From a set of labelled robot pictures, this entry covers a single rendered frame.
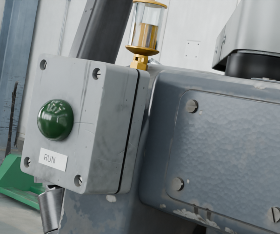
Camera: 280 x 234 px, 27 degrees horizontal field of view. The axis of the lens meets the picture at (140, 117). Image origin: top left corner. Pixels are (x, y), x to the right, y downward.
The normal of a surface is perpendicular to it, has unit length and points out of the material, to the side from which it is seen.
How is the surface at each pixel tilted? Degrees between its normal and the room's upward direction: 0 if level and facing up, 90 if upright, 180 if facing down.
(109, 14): 75
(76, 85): 90
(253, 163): 90
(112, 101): 90
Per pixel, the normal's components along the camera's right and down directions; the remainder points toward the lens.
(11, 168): 0.74, -0.09
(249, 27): -0.83, -0.12
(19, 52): 0.72, 0.16
